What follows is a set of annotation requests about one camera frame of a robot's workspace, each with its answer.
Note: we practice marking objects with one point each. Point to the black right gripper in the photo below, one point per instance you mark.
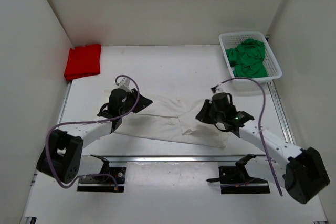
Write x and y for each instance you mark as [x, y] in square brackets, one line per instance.
[203, 116]

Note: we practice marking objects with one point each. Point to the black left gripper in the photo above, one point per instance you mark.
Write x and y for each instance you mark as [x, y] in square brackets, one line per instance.
[143, 102]

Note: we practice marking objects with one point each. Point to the white t-shirt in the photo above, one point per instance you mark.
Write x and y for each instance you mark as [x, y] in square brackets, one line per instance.
[172, 117]

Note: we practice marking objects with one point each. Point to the red t-shirt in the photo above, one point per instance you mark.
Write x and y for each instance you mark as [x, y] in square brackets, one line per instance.
[83, 61]

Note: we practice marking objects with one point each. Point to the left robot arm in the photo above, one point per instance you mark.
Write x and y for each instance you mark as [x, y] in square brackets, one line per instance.
[62, 154]

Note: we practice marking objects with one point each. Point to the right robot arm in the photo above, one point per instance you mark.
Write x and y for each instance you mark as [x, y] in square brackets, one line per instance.
[301, 172]

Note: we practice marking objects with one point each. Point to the green t-shirt in basket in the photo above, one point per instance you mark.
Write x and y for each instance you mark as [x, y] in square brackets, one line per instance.
[247, 59]

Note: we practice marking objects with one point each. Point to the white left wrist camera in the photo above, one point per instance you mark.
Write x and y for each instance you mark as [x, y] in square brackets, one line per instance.
[124, 84]

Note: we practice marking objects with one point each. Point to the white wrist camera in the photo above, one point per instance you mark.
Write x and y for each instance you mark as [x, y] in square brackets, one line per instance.
[124, 84]
[216, 89]

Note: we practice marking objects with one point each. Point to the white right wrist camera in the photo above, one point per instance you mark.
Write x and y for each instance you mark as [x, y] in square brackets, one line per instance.
[216, 89]

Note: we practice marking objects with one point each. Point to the aluminium table edge rail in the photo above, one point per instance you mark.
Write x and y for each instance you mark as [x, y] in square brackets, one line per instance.
[167, 159]

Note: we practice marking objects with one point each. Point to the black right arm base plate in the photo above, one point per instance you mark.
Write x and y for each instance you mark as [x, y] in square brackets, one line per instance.
[235, 180]

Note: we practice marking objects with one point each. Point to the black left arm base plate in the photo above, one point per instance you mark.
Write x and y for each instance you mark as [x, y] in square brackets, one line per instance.
[104, 184]

